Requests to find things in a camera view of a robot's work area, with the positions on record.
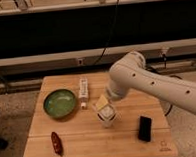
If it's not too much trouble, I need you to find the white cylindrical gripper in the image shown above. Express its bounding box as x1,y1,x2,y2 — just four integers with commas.
105,81,127,101

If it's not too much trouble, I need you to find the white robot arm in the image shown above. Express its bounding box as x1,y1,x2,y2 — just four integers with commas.
106,51,196,115

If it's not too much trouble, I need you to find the white ceramic cup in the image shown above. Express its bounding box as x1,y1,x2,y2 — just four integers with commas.
96,104,116,128

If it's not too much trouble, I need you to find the green ceramic bowl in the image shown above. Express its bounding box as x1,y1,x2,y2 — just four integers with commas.
43,89,77,119

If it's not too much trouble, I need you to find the white power strip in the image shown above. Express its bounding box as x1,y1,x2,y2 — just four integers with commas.
78,78,89,109

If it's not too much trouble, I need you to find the black rectangular box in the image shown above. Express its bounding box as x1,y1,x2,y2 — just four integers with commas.
138,116,152,142

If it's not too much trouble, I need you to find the wooden table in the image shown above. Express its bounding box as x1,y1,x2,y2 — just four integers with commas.
23,73,178,157

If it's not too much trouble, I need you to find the dark red chili pepper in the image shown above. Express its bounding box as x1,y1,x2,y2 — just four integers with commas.
51,132,63,155

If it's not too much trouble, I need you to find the black hanging cable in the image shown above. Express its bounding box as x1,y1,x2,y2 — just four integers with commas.
89,0,126,65

